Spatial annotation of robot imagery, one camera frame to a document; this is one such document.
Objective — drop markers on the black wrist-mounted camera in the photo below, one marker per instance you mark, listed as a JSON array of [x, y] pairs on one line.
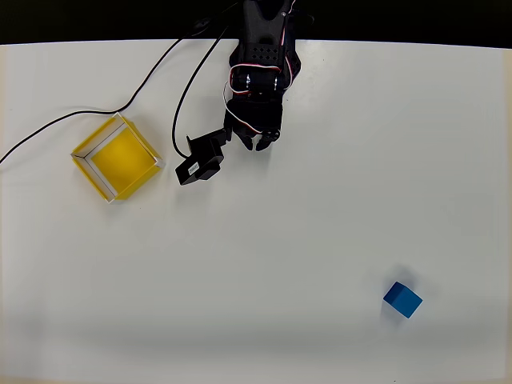
[[200, 164]]

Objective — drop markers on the yellow open box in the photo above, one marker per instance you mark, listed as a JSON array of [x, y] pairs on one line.
[[120, 160]]

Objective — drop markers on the blue cube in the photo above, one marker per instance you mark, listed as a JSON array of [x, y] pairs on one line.
[[404, 301]]

